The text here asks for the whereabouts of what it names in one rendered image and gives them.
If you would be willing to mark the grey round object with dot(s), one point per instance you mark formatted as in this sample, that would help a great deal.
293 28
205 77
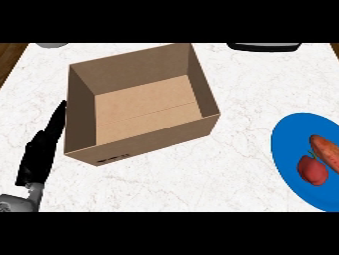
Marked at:
52 44

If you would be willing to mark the blue plate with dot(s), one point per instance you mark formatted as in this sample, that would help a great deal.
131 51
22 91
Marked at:
294 156

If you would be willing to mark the open cardboard box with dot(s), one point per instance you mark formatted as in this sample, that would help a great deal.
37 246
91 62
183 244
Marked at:
137 106

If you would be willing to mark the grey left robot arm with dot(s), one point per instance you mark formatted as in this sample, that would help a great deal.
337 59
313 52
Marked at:
15 201

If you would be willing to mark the orange sweet potato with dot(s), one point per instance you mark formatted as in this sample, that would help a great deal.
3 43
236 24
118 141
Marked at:
331 156

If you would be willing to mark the black flat appliance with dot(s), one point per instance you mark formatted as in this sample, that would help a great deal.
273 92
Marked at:
263 46

